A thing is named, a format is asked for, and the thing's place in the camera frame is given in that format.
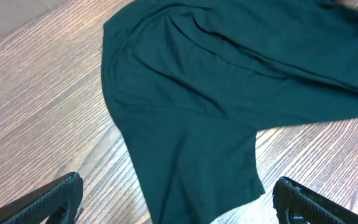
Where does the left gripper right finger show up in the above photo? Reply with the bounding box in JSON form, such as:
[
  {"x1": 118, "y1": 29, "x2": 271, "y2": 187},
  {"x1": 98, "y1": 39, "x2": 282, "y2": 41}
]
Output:
[{"x1": 273, "y1": 177, "x2": 358, "y2": 224}]

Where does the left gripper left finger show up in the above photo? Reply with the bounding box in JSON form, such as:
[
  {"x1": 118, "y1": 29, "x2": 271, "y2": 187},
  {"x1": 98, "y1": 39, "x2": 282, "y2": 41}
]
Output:
[{"x1": 0, "y1": 172, "x2": 83, "y2": 224}]

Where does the dark green t-shirt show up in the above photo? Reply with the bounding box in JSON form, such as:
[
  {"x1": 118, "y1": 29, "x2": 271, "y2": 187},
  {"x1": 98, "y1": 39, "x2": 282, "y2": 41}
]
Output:
[{"x1": 101, "y1": 0, "x2": 358, "y2": 223}]

